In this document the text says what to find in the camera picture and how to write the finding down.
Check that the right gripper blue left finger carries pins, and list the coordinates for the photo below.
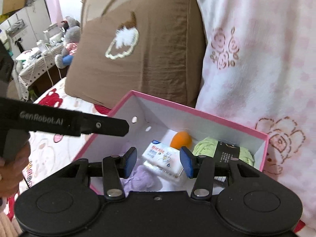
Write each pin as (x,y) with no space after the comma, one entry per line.
(113,169)

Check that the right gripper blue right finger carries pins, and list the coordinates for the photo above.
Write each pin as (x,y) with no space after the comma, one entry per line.
(200,168)

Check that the green yarn ball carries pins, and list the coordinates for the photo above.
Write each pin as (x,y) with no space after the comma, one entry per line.
(222,152)

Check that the purple plush toy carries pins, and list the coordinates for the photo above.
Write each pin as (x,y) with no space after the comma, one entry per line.
(140,180)

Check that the small white wet wipes pack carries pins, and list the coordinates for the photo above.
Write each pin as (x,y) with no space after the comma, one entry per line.
(164,157)

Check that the orange makeup sponge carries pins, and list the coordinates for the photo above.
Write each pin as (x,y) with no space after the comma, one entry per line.
(181,139)

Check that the clear plastic floss pick box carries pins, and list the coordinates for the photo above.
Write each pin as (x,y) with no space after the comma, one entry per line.
(164,174)

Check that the pink fuzzy sleeve forearm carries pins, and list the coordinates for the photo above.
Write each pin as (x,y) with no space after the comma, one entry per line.
(8,229)

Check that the person left hand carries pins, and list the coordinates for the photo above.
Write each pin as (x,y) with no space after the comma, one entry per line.
(12,172)

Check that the bear print blanket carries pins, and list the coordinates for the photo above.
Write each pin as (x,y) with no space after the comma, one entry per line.
(51,152)

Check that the bedside table with cloth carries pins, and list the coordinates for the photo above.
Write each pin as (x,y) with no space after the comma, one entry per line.
(32,70)

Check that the pink cardboard box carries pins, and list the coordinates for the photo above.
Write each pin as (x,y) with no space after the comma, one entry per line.
(151,118)

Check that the white cabinet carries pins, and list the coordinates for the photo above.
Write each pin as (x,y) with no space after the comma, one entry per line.
(25,27)

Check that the grey plush toy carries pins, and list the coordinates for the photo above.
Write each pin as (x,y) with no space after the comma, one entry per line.
(71,42)

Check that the pink checked pillow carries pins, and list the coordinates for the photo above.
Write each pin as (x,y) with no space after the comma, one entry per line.
(259,71)

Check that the brown pillow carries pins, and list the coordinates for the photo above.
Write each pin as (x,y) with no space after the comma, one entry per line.
(152,46)

